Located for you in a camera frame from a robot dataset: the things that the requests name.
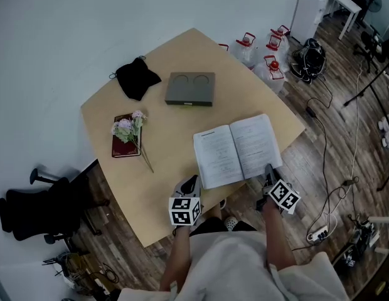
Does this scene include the tangled pile of black cables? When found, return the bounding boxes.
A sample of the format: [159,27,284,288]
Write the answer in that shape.
[289,37,328,85]

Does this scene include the white power strip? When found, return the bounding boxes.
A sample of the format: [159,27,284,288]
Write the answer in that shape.
[306,224,330,243]

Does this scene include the grey box with round recesses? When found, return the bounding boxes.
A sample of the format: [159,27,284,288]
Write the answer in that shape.
[164,71,216,108]

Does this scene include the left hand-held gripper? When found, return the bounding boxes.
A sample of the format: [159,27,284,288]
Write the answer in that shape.
[168,174,203,229]

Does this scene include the white cable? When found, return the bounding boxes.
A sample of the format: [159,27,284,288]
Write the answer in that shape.
[326,60,365,231]

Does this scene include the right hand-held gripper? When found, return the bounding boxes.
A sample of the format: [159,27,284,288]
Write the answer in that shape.
[256,163,301,216]

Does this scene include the white cabinet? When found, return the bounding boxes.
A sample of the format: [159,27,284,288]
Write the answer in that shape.
[289,0,328,44]

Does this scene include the black drawstring pouch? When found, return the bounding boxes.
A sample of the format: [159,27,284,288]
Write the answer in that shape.
[109,55,163,102]

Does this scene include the electronic equipment with wires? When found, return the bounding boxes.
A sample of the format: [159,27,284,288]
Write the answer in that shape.
[333,214,389,268]

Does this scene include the person's white shirt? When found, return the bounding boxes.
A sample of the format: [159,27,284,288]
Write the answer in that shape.
[117,227,351,301]

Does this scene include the artificial purple flower bunch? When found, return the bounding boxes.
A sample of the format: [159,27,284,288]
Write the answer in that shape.
[110,110,155,174]

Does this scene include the white side table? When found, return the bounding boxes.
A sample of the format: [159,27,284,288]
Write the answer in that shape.
[324,0,363,41]

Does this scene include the black swivel chair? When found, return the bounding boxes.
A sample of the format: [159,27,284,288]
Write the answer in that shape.
[352,31,387,73]

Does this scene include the person's black shorts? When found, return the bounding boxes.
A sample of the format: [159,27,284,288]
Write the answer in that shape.
[189,216,258,238]

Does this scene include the dark red hardcover book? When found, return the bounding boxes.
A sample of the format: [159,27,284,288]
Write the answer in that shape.
[111,114,142,159]

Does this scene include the pair of white shoes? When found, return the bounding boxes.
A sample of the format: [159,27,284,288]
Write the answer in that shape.
[377,112,389,149]

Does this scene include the person's white clog shoe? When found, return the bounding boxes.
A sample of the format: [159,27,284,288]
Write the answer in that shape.
[223,216,238,232]

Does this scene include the white paperback book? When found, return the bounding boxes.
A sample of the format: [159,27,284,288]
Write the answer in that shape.
[193,114,284,190]

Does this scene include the wire clutter with router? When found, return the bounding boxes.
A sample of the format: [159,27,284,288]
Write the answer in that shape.
[41,251,120,298]

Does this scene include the black office chair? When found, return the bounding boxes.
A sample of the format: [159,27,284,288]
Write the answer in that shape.
[0,167,111,246]

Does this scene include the black tripod stand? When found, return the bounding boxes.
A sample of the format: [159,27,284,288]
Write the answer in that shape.
[343,60,389,107]

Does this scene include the person's right forearm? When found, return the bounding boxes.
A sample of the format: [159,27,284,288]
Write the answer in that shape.
[262,199,297,268]

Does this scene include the person's left forearm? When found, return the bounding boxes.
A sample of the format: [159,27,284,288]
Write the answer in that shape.
[159,225,196,292]

